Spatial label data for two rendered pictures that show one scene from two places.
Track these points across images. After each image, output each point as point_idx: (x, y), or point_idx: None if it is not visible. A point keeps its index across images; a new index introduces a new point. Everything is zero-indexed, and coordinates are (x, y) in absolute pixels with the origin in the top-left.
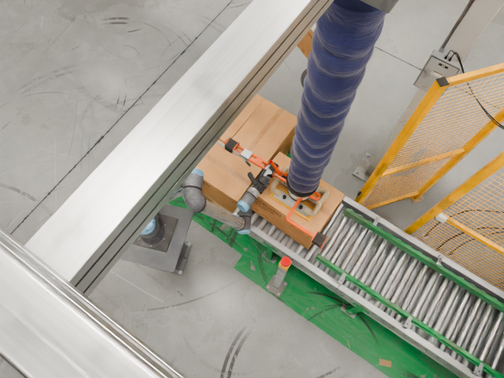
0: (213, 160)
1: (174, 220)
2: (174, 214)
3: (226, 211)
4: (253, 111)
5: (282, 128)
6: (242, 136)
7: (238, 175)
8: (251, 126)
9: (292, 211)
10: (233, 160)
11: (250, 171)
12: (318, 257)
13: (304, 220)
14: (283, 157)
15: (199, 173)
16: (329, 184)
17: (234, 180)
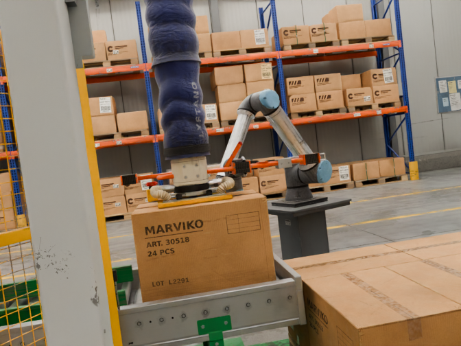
0: (365, 257)
1: (294, 203)
2: (302, 206)
3: (232, 145)
4: (437, 292)
5: (357, 306)
6: (385, 277)
7: (316, 266)
8: (398, 285)
9: None
10: (345, 266)
11: (309, 272)
12: (127, 264)
13: None
14: (254, 197)
15: (261, 93)
16: (162, 210)
17: (313, 262)
